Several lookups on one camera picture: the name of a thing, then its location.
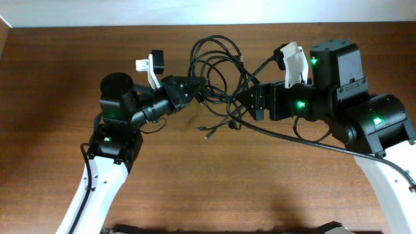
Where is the black cable bundle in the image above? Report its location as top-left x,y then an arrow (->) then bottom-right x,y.
188,34 -> 261,140

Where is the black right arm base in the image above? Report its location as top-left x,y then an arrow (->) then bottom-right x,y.
313,221 -> 355,234

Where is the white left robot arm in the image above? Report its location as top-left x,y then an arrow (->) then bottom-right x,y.
57,72 -> 207,233

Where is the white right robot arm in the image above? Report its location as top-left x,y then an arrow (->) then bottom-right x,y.
237,40 -> 415,233

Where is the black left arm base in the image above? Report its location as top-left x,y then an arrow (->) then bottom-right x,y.
99,224 -> 146,234

